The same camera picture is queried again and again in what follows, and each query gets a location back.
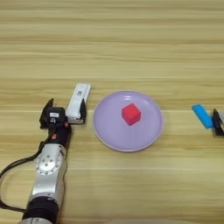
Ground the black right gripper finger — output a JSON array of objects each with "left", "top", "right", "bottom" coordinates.
[{"left": 212, "top": 108, "right": 224, "bottom": 137}]

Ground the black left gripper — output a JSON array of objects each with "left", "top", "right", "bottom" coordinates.
[{"left": 39, "top": 98, "right": 88, "bottom": 148}]

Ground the red cube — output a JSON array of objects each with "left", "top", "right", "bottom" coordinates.
[{"left": 121, "top": 102, "right": 142, "bottom": 127}]

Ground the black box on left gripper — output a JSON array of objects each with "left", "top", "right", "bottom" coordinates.
[{"left": 47, "top": 107, "right": 67, "bottom": 124}]

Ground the blue rectangular block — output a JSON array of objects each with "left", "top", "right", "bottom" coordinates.
[{"left": 192, "top": 103, "right": 214, "bottom": 130}]

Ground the white rectangular stick device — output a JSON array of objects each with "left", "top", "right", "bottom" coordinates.
[{"left": 65, "top": 82, "right": 92, "bottom": 120}]

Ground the purple round plate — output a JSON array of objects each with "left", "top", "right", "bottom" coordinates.
[{"left": 93, "top": 90, "right": 164, "bottom": 153}]

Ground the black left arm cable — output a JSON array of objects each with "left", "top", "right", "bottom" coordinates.
[{"left": 0, "top": 128, "right": 56, "bottom": 214}]

